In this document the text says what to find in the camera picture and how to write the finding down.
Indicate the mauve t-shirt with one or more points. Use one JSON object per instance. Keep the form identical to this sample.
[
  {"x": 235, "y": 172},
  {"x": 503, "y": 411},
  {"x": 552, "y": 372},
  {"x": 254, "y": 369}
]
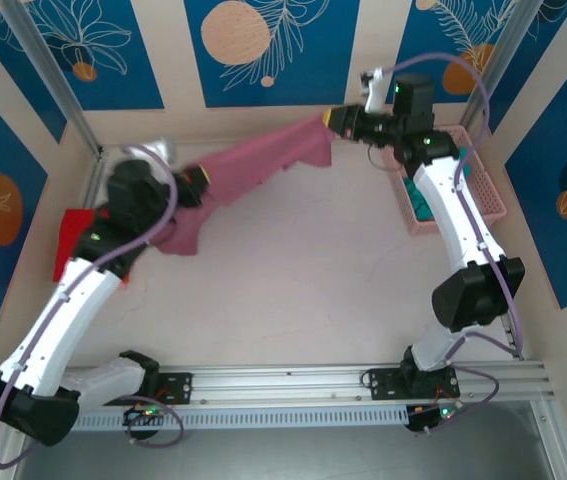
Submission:
[{"x": 263, "y": 155}]

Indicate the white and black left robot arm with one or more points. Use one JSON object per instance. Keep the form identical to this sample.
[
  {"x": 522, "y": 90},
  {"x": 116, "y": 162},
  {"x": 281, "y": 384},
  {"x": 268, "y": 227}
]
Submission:
[{"x": 78, "y": 300}]

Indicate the red folded t-shirt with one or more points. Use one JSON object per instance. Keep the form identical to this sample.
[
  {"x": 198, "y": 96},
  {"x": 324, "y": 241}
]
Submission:
[{"x": 70, "y": 235}]

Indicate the teal crumpled t-shirt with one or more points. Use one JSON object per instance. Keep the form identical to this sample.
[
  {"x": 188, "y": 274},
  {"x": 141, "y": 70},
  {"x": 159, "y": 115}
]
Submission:
[{"x": 419, "y": 202}]

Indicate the pink plastic basket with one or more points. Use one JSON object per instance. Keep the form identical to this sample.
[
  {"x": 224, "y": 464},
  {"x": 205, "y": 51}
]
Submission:
[{"x": 488, "y": 195}]

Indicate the left controller board with LED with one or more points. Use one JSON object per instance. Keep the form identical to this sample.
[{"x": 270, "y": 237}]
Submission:
[{"x": 145, "y": 412}]

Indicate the controller board with led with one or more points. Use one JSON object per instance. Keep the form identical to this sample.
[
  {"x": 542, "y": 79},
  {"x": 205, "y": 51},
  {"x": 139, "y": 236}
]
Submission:
[
  {"x": 145, "y": 412},
  {"x": 433, "y": 415}
]

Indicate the grey metal sheet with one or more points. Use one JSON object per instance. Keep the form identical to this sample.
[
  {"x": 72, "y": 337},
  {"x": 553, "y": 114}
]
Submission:
[{"x": 288, "y": 455}]

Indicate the right controller board with LED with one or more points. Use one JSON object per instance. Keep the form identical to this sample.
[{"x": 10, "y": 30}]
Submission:
[{"x": 433, "y": 415}]

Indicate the aluminium side rail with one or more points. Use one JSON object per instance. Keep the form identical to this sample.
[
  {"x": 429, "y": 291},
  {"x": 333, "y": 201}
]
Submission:
[
  {"x": 92, "y": 170},
  {"x": 512, "y": 345}
]

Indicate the aluminium frame post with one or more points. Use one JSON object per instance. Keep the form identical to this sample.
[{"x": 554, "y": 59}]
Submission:
[
  {"x": 44, "y": 60},
  {"x": 500, "y": 50}
]

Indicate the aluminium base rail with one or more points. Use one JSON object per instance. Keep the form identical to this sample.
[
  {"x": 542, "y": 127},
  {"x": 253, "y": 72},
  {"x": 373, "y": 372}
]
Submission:
[{"x": 288, "y": 382}]

